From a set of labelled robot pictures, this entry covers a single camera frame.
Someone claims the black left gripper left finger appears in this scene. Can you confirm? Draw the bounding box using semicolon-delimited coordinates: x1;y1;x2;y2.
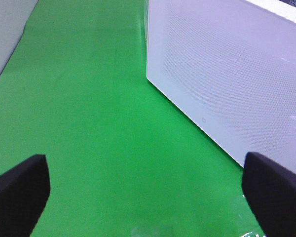
0;154;50;237

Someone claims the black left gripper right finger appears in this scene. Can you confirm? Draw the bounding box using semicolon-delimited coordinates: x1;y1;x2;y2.
241;152;296;237

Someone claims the white microwave door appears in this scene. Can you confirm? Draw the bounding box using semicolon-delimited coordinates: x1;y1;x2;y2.
147;0;296;173

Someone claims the white microwave oven body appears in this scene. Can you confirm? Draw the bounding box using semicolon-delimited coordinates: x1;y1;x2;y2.
144;0;149;44

